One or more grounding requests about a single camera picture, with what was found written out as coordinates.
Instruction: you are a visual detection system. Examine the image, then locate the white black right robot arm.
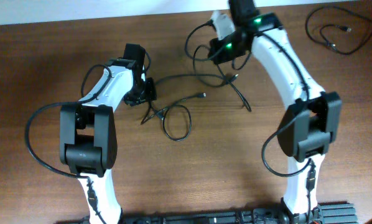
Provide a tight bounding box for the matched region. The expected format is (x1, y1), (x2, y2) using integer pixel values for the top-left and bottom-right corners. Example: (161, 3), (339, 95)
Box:
(208, 11), (342, 223)

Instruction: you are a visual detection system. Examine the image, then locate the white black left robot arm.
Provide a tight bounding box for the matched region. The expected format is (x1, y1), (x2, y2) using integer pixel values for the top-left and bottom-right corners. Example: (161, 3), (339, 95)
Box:
(60, 57), (152, 223)

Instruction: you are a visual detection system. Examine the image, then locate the black left camera cable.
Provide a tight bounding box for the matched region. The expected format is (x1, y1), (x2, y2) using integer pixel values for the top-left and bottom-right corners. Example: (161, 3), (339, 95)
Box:
(24, 49), (152, 224)

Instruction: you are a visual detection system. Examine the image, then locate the black camera cable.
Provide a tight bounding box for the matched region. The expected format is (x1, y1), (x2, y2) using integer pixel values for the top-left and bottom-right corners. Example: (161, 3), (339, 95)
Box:
(184, 20), (317, 224)
(24, 49), (152, 224)

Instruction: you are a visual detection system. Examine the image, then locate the black right camera cable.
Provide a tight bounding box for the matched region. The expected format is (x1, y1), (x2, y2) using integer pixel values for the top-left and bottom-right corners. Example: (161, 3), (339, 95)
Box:
(184, 20), (317, 224)

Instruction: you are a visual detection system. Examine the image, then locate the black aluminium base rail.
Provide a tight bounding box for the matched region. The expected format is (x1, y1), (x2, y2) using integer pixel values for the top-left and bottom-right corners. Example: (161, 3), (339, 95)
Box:
(55, 202), (360, 224)

